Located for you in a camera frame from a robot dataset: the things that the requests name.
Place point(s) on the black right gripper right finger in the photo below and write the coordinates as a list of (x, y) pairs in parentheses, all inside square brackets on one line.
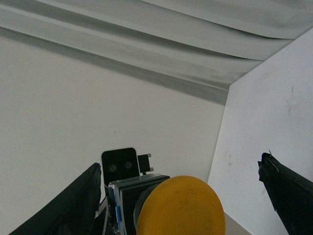
[(290, 193)]

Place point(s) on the yellow push button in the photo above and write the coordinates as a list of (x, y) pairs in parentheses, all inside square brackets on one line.
[(156, 204)]

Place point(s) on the white curtain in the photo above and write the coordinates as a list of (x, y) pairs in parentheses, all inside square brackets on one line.
[(197, 47)]

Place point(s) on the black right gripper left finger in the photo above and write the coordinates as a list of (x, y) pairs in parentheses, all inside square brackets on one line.
[(71, 212)]

